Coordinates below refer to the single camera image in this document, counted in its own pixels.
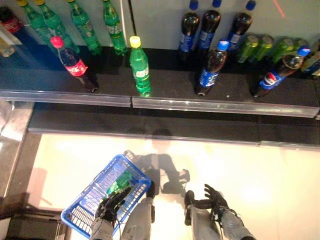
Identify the Pepsi bottle blue cap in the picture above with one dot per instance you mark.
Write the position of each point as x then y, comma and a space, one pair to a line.
240, 27
270, 81
188, 25
208, 77
208, 25

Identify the Coca-Cola bottle red label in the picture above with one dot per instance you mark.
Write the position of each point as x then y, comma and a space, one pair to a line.
75, 67

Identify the blue plastic shopping basket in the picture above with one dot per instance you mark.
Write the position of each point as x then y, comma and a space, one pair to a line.
75, 217

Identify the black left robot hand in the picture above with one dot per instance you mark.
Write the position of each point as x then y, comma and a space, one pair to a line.
110, 207

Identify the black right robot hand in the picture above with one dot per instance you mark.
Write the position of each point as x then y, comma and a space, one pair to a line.
215, 200

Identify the red cola bottles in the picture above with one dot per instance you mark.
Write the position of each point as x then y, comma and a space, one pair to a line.
11, 23

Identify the green Sprite bottle yellow cap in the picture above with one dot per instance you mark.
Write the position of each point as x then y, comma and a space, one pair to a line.
53, 25
141, 72
122, 180
113, 30
85, 30
32, 22

